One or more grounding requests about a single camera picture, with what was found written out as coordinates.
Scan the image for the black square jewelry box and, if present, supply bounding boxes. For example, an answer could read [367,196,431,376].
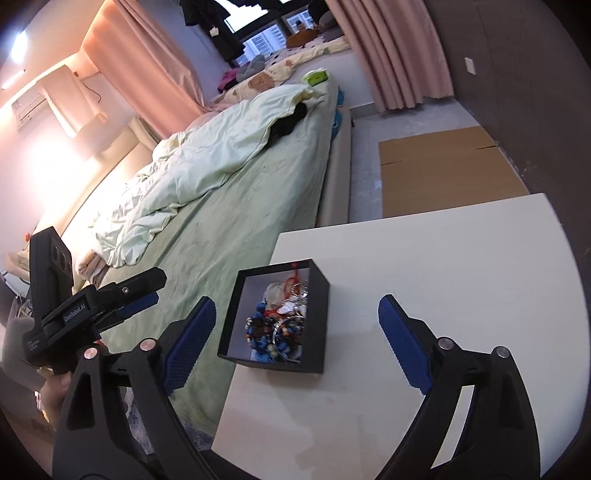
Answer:
[217,259,329,374]

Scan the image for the person's left hand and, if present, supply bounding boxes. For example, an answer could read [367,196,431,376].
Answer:
[39,372,72,430]

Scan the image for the white translucent plastic bag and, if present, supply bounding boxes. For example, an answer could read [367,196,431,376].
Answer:
[263,280,294,310]

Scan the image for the green bed with sheet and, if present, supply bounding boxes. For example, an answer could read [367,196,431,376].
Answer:
[59,78,353,439]

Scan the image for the pale green crumpled duvet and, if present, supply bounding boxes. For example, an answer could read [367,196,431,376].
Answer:
[92,84,324,268]

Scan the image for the grey chair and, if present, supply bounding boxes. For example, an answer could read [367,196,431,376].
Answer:
[1,315,45,391]

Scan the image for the flat brown cardboard sheet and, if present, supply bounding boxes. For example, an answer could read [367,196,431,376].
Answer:
[379,126,529,218]

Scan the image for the black garment on bed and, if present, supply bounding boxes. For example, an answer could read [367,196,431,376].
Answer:
[267,102,308,143]

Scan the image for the pink curtain left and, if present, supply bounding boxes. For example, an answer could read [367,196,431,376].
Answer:
[81,1,209,137]

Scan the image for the pink curtain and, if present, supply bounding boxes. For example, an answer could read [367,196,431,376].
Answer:
[81,1,209,137]
[328,0,455,113]

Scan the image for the floral window seat cushion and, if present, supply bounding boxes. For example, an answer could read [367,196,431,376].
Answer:
[211,36,351,112]

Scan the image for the green tissue box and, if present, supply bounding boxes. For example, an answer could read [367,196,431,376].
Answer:
[301,69,329,87]

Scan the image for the pink curtain right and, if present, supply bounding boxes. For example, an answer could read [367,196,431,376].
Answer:
[328,0,455,113]

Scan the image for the black phone on mount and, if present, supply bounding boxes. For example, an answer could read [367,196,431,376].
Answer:
[29,226,73,324]

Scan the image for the wall air conditioner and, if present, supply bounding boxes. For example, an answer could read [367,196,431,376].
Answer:
[11,87,48,130]

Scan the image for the white wall switch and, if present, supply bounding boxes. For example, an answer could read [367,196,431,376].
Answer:
[464,57,477,76]

